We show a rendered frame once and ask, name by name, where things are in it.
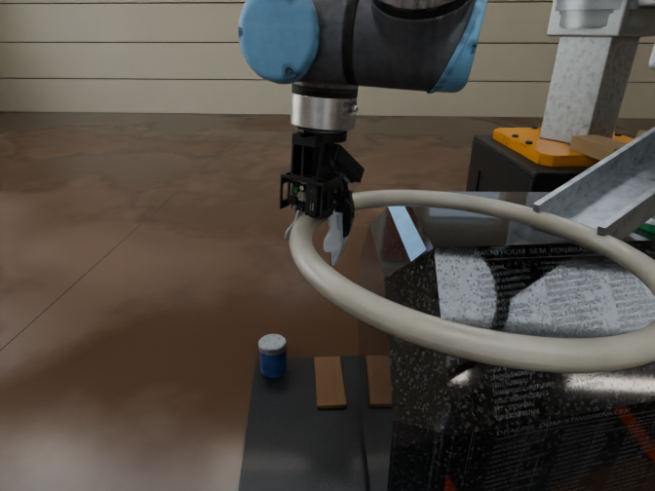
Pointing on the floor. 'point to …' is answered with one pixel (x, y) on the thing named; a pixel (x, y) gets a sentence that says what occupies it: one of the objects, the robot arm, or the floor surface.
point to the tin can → (273, 356)
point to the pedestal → (512, 169)
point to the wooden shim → (328, 383)
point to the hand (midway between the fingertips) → (320, 251)
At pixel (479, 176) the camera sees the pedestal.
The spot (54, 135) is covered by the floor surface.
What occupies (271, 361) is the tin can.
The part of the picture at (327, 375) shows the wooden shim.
